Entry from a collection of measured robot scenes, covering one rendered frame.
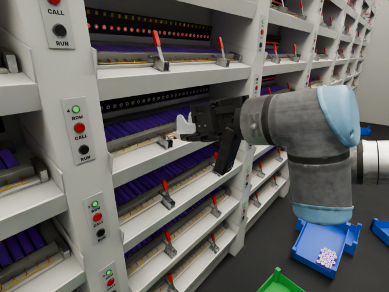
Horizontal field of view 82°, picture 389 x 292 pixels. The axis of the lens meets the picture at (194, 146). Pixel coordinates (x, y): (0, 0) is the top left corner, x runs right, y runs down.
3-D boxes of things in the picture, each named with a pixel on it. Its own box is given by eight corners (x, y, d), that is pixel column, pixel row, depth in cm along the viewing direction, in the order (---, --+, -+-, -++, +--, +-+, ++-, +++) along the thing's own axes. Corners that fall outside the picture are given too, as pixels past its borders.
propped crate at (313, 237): (333, 280, 107) (336, 272, 103) (290, 256, 119) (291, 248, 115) (348, 232, 124) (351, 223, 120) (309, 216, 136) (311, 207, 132)
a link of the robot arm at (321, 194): (353, 202, 42) (351, 137, 39) (354, 239, 33) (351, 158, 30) (298, 197, 47) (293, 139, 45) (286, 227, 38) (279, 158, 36)
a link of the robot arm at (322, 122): (354, 160, 29) (351, 82, 27) (264, 156, 38) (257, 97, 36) (363, 141, 36) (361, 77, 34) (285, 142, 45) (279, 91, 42)
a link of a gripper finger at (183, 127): (170, 115, 57) (198, 110, 51) (175, 137, 58) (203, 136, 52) (161, 117, 54) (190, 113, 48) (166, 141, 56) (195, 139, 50)
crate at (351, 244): (358, 234, 134) (362, 223, 131) (353, 255, 120) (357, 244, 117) (305, 213, 152) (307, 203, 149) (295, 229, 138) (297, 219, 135)
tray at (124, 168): (243, 128, 93) (251, 107, 89) (111, 189, 51) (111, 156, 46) (207, 109, 103) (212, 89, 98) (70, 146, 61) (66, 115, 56)
